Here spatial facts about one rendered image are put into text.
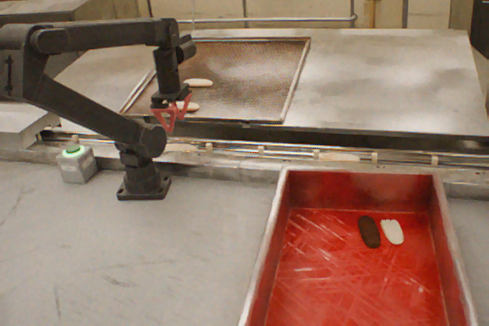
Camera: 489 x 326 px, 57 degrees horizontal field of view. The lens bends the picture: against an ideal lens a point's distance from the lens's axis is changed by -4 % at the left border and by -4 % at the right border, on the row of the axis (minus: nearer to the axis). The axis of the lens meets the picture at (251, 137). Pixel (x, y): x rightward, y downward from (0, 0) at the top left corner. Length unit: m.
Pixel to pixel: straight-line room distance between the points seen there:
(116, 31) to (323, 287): 0.64
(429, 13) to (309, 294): 3.87
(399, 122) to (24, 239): 0.94
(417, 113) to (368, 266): 0.53
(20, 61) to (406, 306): 0.75
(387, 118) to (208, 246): 0.58
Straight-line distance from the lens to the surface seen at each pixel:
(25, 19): 4.19
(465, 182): 1.09
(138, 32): 1.06
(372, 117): 1.27
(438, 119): 1.28
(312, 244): 0.95
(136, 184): 1.13
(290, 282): 0.87
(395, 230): 0.97
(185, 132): 1.42
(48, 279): 1.01
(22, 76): 0.84
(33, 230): 1.16
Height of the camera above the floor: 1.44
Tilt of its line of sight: 27 degrees down
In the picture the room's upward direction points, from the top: 5 degrees counter-clockwise
